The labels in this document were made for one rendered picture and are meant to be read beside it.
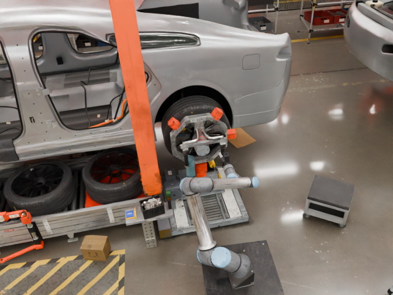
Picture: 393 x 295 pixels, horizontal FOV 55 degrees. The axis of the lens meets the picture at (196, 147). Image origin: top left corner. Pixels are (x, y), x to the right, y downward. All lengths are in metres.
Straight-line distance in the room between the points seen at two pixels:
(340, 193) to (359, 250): 0.55
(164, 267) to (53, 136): 1.61
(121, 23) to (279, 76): 1.74
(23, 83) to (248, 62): 1.98
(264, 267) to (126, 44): 2.06
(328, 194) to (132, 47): 2.33
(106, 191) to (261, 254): 1.57
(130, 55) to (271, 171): 2.44
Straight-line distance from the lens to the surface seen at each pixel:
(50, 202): 3.92
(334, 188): 4.00
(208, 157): 3.77
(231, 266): 3.02
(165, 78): 3.47
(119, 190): 3.76
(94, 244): 3.77
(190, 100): 3.58
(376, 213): 4.37
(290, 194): 4.32
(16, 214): 3.89
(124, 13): 2.67
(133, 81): 2.87
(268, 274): 3.29
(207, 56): 3.46
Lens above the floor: 3.04
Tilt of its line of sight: 38 degrees down
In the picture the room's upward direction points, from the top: 3 degrees counter-clockwise
